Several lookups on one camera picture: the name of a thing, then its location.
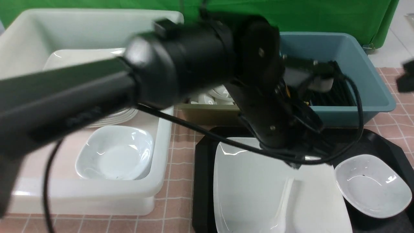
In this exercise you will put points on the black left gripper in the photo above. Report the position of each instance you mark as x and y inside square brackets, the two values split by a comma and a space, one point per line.
[270, 95]

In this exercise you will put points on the large white square plate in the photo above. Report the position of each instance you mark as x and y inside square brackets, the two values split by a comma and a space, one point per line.
[247, 188]

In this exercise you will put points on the white soup spoon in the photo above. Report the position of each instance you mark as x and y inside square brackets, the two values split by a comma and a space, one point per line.
[278, 223]

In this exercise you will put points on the white small bowl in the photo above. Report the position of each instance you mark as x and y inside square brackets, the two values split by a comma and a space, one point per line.
[372, 187]

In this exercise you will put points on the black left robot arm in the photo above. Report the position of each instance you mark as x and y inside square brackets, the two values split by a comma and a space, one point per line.
[157, 70]

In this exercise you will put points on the pile of white soup spoons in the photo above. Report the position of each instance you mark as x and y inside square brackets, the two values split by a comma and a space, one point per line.
[215, 96]

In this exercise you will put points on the bundle of black chopsticks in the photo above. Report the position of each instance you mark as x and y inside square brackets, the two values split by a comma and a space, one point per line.
[339, 94]

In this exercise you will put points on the olive green plastic bin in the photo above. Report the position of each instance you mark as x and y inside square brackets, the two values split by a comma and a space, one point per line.
[207, 113]

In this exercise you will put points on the blue plastic bin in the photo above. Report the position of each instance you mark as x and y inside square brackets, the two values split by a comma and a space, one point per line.
[352, 60]

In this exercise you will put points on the black serving tray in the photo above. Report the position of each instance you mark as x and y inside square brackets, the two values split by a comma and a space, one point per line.
[203, 220]

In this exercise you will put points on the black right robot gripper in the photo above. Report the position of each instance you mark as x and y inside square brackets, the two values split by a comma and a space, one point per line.
[405, 83]

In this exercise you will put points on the green backdrop cloth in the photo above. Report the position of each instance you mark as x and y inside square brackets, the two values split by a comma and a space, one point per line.
[367, 20]

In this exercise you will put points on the pink checkered tablecloth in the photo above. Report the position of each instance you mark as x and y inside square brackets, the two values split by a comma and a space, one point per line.
[173, 203]

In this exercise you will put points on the stack of white square plates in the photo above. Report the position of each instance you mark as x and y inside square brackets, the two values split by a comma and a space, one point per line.
[70, 57]

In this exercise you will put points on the large white plastic tub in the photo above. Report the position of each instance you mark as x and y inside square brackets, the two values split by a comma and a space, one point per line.
[25, 47]

